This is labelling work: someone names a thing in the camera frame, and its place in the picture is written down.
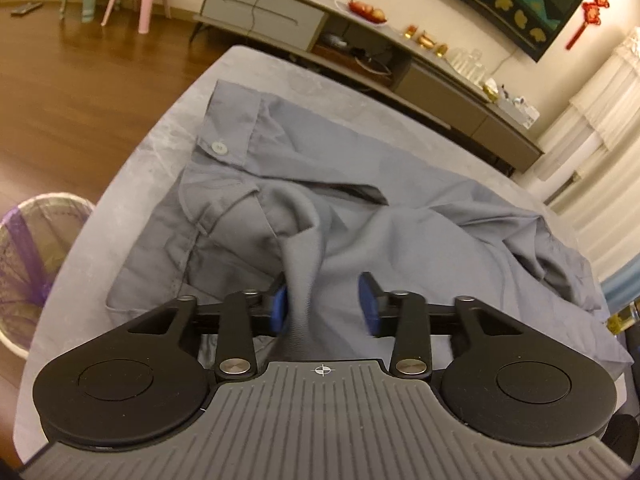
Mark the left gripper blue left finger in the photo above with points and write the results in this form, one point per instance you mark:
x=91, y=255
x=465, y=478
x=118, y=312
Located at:
x=243, y=316

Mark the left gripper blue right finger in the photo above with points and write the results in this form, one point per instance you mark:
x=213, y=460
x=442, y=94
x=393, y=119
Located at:
x=404, y=316

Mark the grey trousers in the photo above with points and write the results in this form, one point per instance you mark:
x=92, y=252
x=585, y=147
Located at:
x=273, y=189

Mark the glass tea bottle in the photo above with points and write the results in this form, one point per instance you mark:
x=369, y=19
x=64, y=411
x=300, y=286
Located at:
x=620, y=321

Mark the wicker waste basket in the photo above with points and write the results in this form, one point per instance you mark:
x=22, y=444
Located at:
x=36, y=237

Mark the white storage box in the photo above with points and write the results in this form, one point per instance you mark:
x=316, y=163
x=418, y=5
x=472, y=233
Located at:
x=518, y=109

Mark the gold tissue box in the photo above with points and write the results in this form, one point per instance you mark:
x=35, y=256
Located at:
x=491, y=89

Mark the white lace curtain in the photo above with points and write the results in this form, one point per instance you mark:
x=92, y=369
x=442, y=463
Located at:
x=589, y=172

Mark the glass cups set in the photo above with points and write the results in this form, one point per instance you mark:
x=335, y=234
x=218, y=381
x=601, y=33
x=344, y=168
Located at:
x=468, y=64

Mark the gold incense burner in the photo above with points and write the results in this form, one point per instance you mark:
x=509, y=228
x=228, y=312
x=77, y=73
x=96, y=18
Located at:
x=426, y=41

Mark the red fruit plate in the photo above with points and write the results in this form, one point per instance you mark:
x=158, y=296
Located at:
x=365, y=11

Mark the long grey TV cabinet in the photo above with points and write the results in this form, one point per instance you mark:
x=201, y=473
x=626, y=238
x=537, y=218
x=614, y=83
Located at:
x=325, y=34

